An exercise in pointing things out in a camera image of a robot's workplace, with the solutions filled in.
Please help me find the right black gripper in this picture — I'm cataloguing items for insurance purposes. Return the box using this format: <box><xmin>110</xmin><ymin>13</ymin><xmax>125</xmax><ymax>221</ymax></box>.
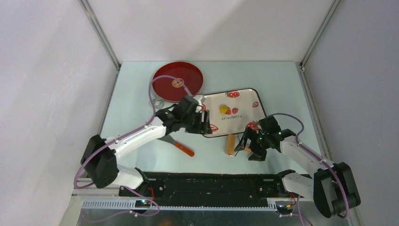
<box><xmin>234</xmin><ymin>127</ymin><xmax>270</xmax><ymax>161</ymax></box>

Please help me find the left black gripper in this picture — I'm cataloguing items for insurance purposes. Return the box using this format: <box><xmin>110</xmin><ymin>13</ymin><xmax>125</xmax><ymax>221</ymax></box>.
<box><xmin>182</xmin><ymin>109</ymin><xmax>212</xmax><ymax>135</ymax></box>

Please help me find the yellow dough piece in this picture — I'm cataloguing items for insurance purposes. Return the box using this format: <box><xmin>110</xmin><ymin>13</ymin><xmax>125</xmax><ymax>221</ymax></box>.
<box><xmin>219</xmin><ymin>105</ymin><xmax>229</xmax><ymax>114</ymax></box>

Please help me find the strawberry print tray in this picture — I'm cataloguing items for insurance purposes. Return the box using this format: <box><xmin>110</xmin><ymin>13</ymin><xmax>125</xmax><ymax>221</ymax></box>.
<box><xmin>203</xmin><ymin>89</ymin><xmax>266</xmax><ymax>138</ymax></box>

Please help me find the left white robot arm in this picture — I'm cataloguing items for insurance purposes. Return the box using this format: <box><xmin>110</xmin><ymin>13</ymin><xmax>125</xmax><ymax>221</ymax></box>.
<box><xmin>79</xmin><ymin>95</ymin><xmax>212</xmax><ymax>196</ymax></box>

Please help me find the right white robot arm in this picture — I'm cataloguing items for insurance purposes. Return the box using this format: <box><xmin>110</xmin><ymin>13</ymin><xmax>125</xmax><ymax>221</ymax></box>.
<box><xmin>233</xmin><ymin>114</ymin><xmax>361</xmax><ymax>219</ymax></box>

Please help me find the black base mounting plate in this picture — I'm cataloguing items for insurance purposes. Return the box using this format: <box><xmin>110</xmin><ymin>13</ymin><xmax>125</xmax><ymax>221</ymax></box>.
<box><xmin>138</xmin><ymin>172</ymin><xmax>298</xmax><ymax>207</ymax></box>

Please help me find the small clear glass cup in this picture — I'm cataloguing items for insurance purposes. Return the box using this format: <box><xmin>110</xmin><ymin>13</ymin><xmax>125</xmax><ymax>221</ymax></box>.
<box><xmin>152</xmin><ymin>97</ymin><xmax>164</xmax><ymax>109</ymax></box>

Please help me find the round red plate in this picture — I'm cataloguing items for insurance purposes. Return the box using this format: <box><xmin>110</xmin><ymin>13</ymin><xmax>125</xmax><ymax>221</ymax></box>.
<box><xmin>152</xmin><ymin>62</ymin><xmax>204</xmax><ymax>102</ymax></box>

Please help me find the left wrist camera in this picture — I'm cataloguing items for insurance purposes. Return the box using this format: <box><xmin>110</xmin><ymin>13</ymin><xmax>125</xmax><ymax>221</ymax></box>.
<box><xmin>193</xmin><ymin>95</ymin><xmax>204</xmax><ymax>113</ymax></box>

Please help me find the orange handled spatula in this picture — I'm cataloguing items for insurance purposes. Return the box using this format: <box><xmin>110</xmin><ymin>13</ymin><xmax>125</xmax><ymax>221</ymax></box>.
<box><xmin>158</xmin><ymin>135</ymin><xmax>195</xmax><ymax>157</ymax></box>

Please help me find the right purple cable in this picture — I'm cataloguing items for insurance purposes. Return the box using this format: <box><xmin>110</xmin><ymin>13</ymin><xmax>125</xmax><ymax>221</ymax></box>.
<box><xmin>269</xmin><ymin>113</ymin><xmax>351</xmax><ymax>219</ymax></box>

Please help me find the purple cable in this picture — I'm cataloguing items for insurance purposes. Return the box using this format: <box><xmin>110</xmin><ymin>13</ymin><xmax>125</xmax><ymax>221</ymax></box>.
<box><xmin>73</xmin><ymin>75</ymin><xmax>195</xmax><ymax>190</ymax></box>
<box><xmin>269</xmin><ymin>113</ymin><xmax>351</xmax><ymax>219</ymax></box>

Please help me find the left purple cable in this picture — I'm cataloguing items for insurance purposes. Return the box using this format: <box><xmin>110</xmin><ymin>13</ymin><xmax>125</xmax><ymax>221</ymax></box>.
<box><xmin>73</xmin><ymin>75</ymin><xmax>195</xmax><ymax>190</ymax></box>

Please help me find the grey slotted cable duct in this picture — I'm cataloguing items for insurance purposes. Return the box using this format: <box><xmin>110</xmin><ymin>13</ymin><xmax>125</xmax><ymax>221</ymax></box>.
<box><xmin>81</xmin><ymin>199</ymin><xmax>277</xmax><ymax>211</ymax></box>

